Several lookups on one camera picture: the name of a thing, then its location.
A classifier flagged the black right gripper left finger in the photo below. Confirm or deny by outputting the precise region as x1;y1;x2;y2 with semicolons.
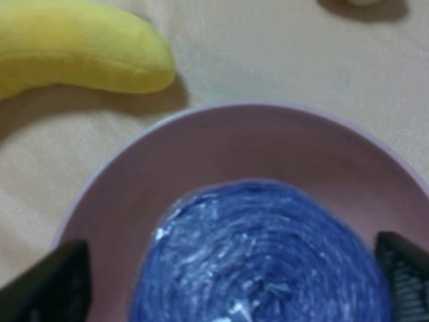
1;239;93;321

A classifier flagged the pink plastic bowl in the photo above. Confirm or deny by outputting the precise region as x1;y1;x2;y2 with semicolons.
54;102;428;321

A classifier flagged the sliced bread loaf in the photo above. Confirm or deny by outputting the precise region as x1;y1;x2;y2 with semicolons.
347;0;379;7

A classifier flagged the yellow plush banana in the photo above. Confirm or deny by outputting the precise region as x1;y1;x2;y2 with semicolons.
1;1;176;99

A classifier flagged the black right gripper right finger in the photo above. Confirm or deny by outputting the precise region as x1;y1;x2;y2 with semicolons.
375;231;428;321

